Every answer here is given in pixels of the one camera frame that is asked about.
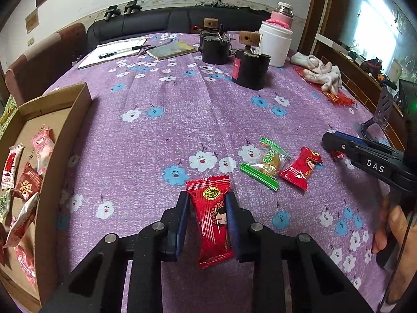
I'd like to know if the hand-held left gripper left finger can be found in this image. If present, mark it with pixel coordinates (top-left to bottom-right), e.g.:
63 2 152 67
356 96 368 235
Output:
41 191 191 313

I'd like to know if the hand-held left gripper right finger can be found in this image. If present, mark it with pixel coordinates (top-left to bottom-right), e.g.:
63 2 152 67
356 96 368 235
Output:
224 192 373 313

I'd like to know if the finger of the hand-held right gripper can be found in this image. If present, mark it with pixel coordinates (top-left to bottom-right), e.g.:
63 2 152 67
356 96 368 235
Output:
322 133 359 167
332 131 397 153

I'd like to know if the red cartoon girl snack packet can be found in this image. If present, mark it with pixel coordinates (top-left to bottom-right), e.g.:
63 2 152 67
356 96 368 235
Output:
185 175 236 269

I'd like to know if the white pink rice cracker packet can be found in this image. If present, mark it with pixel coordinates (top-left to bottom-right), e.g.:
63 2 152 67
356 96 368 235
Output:
3 192 40 249

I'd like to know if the cardboard box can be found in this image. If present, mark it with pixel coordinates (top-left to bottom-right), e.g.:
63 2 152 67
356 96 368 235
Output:
0 82 92 305

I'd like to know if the person's right forearm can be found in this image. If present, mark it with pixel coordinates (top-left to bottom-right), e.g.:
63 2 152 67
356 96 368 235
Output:
384 267 417 313

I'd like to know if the person's right hand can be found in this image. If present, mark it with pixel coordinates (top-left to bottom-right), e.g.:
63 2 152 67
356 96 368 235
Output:
371 196 412 255

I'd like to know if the grey metal phone stand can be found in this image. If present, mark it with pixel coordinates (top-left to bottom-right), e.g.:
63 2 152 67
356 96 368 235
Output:
355 88 403 137

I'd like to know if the red cartoon figure snack packet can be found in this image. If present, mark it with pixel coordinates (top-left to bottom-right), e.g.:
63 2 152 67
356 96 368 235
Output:
279 147 323 192

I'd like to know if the red plastic packet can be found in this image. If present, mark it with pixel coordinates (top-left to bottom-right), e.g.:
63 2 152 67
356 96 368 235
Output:
293 66 355 106

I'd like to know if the wooden sideboard cabinet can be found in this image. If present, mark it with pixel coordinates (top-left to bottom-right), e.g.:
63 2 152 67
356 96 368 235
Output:
298 0 417 151

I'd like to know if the orange black tool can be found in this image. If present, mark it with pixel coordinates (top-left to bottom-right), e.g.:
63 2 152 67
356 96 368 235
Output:
378 73 400 90

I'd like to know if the white glove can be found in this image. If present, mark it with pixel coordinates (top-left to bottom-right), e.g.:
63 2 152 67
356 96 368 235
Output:
304 62 343 94
290 52 326 70

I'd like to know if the green striped candy packet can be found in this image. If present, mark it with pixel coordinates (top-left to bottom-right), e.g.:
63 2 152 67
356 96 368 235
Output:
239 137 292 192

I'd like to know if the red black tool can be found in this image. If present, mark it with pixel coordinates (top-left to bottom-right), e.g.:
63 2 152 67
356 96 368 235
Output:
363 58 383 75

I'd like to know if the white flat box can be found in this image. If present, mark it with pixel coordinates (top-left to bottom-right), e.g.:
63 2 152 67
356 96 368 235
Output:
317 34 351 54

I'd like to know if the black canister with red label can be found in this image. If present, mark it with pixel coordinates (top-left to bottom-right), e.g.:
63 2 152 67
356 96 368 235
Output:
232 31 271 91

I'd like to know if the purple floral tablecloth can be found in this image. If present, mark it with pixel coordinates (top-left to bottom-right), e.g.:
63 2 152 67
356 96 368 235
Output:
42 31 396 313

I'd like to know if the white plastic jar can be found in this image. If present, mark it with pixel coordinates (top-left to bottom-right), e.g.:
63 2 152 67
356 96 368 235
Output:
259 22 293 67

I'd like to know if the pink thermos with knit sleeve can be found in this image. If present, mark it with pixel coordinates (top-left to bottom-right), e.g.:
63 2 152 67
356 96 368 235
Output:
265 2 295 30

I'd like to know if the black canister with wooden knob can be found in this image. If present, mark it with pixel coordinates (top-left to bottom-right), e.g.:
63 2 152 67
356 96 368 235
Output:
199 18 231 65

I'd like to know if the yellowish notebook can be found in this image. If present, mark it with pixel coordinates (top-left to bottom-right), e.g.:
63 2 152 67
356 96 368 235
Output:
145 41 199 61

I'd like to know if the white paper pad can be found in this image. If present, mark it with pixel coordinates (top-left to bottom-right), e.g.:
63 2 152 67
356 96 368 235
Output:
77 37 148 70

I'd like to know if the black white pen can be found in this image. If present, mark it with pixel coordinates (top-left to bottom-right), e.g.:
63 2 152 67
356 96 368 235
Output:
99 46 143 59

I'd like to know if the black leather sofa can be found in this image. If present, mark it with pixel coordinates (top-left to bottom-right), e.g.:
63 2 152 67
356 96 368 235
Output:
86 5 307 56

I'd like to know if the green yellow printed bag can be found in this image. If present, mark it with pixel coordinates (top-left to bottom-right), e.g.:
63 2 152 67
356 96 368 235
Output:
0 93 18 137

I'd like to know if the brown upholstered chair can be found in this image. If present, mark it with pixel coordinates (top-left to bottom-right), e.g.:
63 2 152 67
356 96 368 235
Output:
5 23 88 106

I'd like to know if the black hand-held device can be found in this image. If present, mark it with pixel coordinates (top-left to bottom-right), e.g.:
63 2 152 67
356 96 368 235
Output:
123 1 142 15
104 5 122 22

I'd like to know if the small wall plaque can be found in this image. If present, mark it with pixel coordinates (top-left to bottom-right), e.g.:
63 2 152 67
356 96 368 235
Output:
25 9 39 34

